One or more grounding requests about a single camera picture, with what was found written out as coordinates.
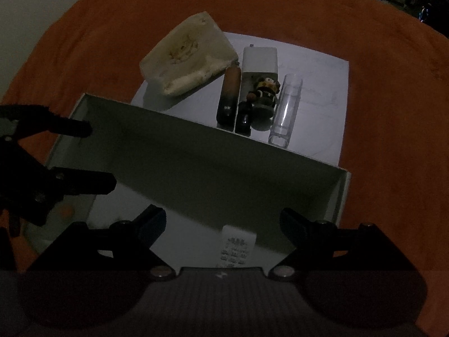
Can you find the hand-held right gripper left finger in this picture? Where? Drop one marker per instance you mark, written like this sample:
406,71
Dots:
154,223

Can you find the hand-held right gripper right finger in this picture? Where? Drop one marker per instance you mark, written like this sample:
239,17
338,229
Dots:
293,224

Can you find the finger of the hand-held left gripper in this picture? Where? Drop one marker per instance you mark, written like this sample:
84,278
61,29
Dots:
91,182
73,128

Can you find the clear plastic tube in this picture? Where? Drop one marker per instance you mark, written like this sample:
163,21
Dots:
287,108

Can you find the small black cylinder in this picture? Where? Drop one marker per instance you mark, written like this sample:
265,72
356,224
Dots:
243,119

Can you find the beige sponge block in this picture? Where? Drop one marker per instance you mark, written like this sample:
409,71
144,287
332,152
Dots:
186,56

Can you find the small cartoon figurine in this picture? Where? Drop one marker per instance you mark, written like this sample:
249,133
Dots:
263,93

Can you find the brown cylindrical tube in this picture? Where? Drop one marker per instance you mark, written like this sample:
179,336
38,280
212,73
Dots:
229,87

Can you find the white charger adapter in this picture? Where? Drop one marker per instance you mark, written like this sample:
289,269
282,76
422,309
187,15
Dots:
259,59

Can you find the orange cloth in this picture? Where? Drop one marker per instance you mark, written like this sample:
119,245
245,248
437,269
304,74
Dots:
386,112

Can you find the white paper sheet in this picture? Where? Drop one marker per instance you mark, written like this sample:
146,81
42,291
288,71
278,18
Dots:
315,77

